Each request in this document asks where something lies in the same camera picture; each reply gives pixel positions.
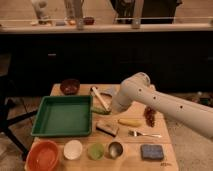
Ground green plastic tray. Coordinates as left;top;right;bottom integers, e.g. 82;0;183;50
31;95;93;137

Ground black office chair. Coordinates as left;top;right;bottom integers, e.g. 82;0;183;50
0;54;37;161

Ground light green cup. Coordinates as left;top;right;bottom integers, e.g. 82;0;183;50
87;143;104;160

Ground metal cup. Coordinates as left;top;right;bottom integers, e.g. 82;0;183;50
108;142;123;159

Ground wooden block brush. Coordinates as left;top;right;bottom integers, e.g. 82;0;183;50
96;120;119;137

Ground small red background bowl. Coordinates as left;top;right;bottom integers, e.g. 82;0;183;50
83;17;95;25

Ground orange-red bowl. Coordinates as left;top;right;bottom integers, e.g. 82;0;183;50
25;140;59;171

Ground blue sponge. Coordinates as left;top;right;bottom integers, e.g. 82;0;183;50
140;144;164;160

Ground dark brown bowl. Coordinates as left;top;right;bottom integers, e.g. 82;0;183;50
60;79;80;95

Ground silver fork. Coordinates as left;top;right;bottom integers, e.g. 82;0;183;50
128;130;162;138

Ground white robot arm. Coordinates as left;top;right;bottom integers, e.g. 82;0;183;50
111;72;213;141

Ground purple grape bunch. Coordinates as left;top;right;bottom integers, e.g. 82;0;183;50
144;106;156;127

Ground white small bowl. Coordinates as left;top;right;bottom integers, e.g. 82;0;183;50
63;140;83;160

